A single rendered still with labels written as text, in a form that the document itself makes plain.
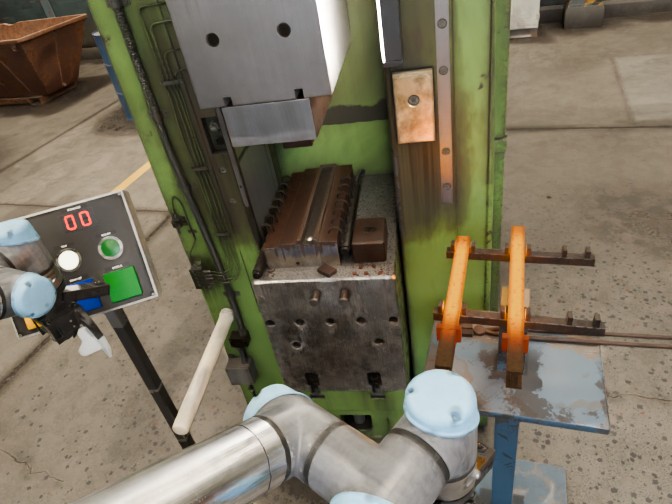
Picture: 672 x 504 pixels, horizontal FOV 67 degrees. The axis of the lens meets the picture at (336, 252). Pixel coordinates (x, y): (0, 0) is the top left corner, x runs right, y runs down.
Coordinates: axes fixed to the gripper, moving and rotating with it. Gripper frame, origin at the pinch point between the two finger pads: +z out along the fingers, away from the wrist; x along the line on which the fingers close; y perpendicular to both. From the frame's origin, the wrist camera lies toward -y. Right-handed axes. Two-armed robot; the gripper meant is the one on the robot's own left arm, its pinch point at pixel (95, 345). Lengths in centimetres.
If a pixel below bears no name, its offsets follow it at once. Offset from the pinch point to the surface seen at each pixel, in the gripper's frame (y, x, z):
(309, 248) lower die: -47, 30, -4
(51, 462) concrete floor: 13, -81, 93
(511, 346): -31, 88, -9
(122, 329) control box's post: -13.6, -16.4, 14.1
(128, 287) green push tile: -13.9, -0.9, -6.6
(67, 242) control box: -11.2, -13.4, -19.0
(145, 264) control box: -19.8, 0.4, -9.9
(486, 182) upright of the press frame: -81, 65, -11
